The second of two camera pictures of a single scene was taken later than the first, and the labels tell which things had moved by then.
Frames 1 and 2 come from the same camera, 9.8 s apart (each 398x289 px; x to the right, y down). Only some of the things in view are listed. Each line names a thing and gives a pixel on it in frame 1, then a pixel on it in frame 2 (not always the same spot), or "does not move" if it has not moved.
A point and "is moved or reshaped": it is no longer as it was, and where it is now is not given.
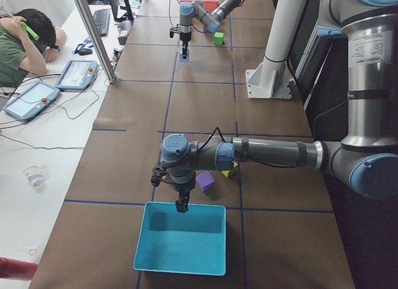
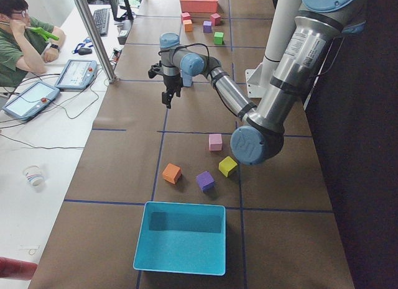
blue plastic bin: (191, 242) does not move
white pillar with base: (270, 79) does not move
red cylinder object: (17, 269) does not move
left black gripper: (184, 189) -> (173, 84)
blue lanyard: (84, 48) does not move
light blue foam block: (187, 58) is moved or reshaped
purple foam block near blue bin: (206, 181) does not move
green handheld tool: (30, 32) -> (46, 35)
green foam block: (219, 38) does not move
